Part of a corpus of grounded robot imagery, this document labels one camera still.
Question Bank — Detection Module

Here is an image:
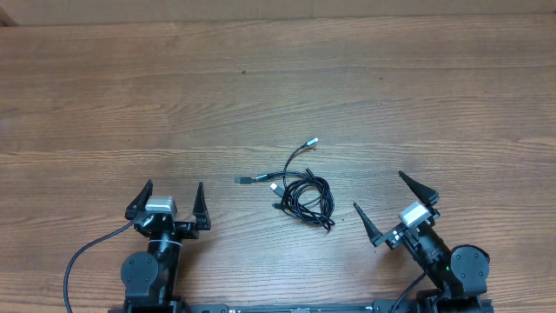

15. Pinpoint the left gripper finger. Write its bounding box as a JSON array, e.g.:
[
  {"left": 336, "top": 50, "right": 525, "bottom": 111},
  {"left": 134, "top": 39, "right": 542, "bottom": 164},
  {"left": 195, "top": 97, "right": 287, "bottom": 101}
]
[
  {"left": 192, "top": 182, "right": 211, "bottom": 230},
  {"left": 124, "top": 180, "right": 153, "bottom": 220}
]

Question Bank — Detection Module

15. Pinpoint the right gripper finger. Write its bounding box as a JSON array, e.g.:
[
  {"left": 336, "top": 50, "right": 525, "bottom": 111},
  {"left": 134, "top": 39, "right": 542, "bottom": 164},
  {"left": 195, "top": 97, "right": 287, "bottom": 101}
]
[
  {"left": 353, "top": 203, "right": 383, "bottom": 247},
  {"left": 398, "top": 170, "right": 440, "bottom": 207}
]

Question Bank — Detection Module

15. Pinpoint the thick black USB cable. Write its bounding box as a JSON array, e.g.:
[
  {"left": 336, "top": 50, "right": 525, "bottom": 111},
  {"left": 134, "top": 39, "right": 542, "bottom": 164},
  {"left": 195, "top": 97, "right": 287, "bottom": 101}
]
[{"left": 234, "top": 167, "right": 336, "bottom": 232}]

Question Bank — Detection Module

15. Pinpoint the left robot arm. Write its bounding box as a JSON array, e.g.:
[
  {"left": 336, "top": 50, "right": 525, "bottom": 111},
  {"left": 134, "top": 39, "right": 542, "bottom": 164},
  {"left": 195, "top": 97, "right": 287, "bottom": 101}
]
[{"left": 121, "top": 181, "right": 211, "bottom": 313}]

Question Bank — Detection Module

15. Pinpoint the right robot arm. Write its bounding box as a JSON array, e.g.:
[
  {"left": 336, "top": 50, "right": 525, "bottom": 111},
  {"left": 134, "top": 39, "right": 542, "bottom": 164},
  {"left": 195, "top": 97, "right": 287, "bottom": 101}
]
[{"left": 354, "top": 171, "right": 493, "bottom": 312}]

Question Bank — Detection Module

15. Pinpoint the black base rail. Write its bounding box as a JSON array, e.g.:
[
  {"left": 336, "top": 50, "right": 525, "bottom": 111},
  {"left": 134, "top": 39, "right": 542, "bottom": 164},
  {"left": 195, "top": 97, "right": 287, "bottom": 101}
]
[{"left": 108, "top": 302, "right": 494, "bottom": 313}]

